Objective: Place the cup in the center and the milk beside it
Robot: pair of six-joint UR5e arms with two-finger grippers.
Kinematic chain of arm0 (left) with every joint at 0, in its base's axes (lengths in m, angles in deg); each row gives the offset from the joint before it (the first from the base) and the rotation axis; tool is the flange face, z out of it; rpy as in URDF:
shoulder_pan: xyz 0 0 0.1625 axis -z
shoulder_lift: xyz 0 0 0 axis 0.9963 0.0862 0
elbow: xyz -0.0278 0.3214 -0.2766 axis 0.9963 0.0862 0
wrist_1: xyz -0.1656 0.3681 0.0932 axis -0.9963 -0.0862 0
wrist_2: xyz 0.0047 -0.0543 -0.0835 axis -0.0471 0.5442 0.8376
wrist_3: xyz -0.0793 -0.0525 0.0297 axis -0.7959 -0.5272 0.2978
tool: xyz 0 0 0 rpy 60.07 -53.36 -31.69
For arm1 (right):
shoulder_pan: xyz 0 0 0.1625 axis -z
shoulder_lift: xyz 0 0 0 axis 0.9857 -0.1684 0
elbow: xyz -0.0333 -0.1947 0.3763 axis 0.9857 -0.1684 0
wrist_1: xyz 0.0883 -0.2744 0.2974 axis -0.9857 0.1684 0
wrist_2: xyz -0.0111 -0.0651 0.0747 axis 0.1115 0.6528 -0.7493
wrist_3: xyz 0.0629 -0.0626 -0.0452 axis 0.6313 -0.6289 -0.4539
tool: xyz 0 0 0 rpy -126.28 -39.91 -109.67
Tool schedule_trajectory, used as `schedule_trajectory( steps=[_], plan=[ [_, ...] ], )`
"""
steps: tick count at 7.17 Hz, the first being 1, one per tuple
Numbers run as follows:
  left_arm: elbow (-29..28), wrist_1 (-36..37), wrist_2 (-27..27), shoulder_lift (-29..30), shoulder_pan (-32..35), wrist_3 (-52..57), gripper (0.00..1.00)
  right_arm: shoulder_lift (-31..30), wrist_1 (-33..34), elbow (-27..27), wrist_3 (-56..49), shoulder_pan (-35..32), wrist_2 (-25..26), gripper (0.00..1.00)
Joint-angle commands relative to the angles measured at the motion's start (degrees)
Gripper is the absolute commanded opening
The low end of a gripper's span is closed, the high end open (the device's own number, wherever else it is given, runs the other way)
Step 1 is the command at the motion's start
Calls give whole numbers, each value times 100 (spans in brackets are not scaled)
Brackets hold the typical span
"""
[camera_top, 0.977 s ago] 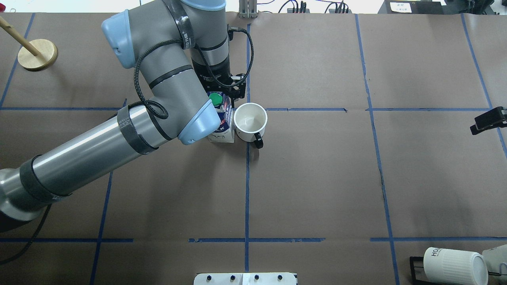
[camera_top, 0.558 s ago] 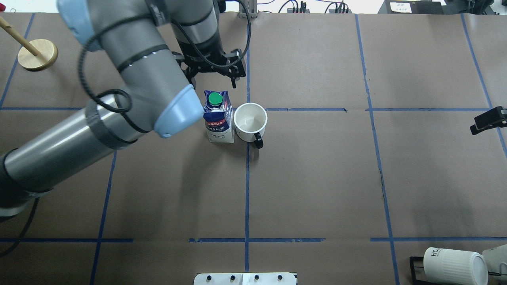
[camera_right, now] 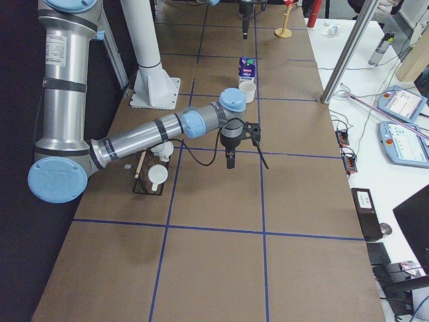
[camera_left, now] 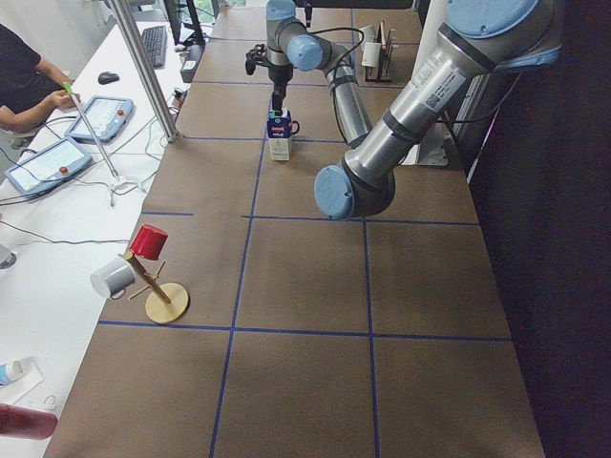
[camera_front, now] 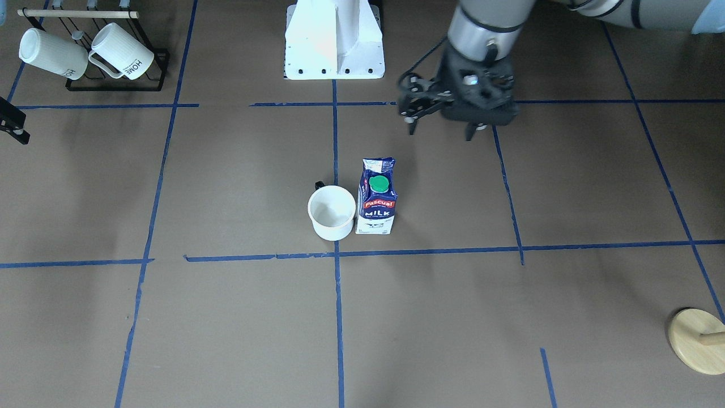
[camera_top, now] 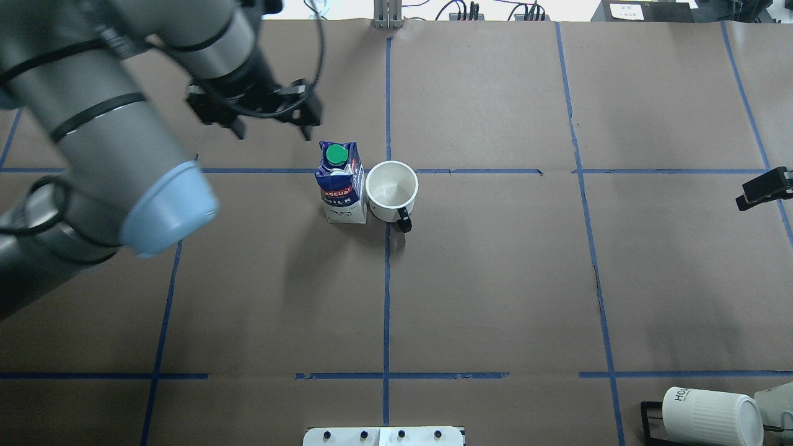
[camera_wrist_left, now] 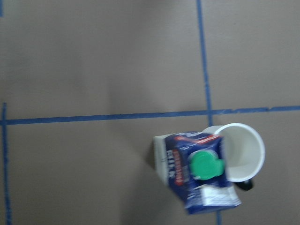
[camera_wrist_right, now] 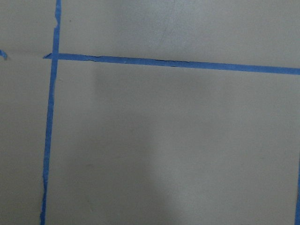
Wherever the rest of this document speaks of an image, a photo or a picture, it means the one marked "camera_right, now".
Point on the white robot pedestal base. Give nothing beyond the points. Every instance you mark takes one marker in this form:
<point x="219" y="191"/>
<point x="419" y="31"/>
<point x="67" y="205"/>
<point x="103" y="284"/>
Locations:
<point x="153" y="88"/>

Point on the black wire mug rack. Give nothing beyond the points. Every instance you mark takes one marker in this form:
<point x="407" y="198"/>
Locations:
<point x="142" y="184"/>

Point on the teach pendant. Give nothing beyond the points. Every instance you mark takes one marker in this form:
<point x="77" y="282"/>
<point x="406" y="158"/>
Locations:
<point x="402" y="146"/>
<point x="401" y="103"/>

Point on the round wooden stand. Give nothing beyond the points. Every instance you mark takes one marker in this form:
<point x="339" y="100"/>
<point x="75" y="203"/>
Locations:
<point x="284" y="32"/>

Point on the white smiley face mug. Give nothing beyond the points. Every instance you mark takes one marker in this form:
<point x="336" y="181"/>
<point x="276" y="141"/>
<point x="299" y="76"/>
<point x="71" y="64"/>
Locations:
<point x="248" y="88"/>

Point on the grey water bottle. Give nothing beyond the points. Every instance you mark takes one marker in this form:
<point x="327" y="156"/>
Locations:
<point x="381" y="48"/>

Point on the white HOME mug with handle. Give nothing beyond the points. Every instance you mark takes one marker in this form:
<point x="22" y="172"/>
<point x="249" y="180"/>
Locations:
<point x="163" y="151"/>

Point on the black box with label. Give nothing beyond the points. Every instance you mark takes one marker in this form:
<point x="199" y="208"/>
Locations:
<point x="366" y="214"/>

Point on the orange terminal block far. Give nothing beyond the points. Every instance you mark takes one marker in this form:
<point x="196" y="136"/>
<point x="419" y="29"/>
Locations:
<point x="342" y="137"/>

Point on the aluminium frame post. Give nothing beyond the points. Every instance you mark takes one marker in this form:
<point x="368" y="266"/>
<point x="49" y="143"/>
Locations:
<point x="352" y="42"/>

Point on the white ribbed mug outer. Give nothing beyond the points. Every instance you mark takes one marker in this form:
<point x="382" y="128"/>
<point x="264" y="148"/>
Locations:
<point x="157" y="175"/>

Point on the orange terminal block near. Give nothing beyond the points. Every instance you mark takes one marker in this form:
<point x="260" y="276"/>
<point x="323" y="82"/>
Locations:
<point x="349" y="158"/>

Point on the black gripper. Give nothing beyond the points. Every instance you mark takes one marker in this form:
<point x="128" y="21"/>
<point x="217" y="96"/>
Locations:
<point x="230" y="143"/>
<point x="244" y="10"/>

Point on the teach pendant far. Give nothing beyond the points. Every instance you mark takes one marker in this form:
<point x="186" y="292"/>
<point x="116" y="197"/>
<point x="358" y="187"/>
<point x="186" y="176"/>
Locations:
<point x="401" y="103"/>

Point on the orange terminal block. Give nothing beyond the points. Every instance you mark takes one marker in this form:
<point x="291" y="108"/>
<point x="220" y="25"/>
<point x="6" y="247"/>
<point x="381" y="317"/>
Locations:
<point x="342" y="137"/>
<point x="349" y="158"/>

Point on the blue Pascual milk carton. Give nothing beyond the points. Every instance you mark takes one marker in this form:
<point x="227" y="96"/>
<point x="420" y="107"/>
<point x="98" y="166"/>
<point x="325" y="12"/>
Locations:
<point x="247" y="69"/>

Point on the teach pendant near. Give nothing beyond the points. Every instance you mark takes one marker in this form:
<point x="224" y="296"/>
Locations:
<point x="402" y="146"/>

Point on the black monitor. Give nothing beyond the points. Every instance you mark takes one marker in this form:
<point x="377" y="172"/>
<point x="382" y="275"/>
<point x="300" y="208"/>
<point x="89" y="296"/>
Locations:
<point x="412" y="218"/>

